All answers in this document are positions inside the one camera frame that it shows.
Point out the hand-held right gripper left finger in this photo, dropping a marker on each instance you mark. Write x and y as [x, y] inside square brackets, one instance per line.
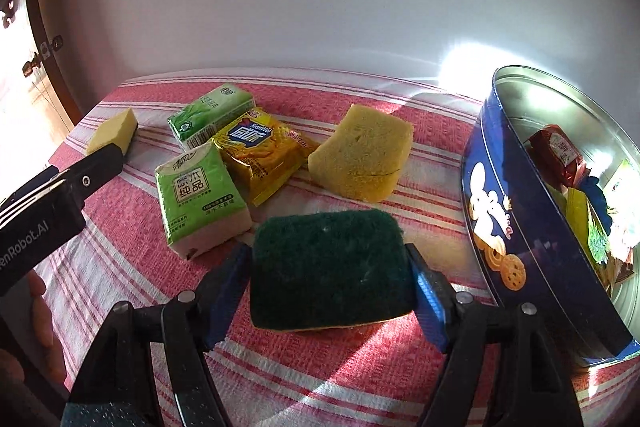
[227, 302]

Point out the red striped tablecloth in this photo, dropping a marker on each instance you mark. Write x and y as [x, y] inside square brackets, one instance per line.
[350, 372]

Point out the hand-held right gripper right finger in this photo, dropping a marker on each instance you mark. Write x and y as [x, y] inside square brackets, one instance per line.
[432, 307]

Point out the blue cloth item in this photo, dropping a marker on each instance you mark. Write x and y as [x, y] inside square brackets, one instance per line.
[597, 199]

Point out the brown snack packet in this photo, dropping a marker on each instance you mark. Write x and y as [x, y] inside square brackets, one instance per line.
[622, 272]

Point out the yellow snack packet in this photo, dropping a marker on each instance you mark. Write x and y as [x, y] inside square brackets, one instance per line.
[260, 152]

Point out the wooden door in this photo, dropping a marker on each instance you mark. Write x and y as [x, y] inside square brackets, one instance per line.
[20, 107]

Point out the small yellow sponge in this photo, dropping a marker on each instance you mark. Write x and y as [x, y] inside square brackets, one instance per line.
[115, 129]

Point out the person's left hand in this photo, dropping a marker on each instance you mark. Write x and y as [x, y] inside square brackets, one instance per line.
[45, 317]

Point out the green scouring sponge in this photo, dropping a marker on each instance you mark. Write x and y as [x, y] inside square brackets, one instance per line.
[325, 267]

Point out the round blue cookie tin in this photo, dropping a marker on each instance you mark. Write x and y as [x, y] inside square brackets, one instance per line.
[520, 187]

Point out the red snack packet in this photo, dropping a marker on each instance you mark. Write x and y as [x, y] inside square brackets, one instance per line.
[557, 152]

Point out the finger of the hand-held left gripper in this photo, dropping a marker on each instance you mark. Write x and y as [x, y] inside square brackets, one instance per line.
[92, 169]

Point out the dark green tissue packet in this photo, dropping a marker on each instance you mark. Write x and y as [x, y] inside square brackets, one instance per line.
[210, 114]

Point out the large yellow sponge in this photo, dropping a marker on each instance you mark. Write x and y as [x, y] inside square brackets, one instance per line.
[360, 152]

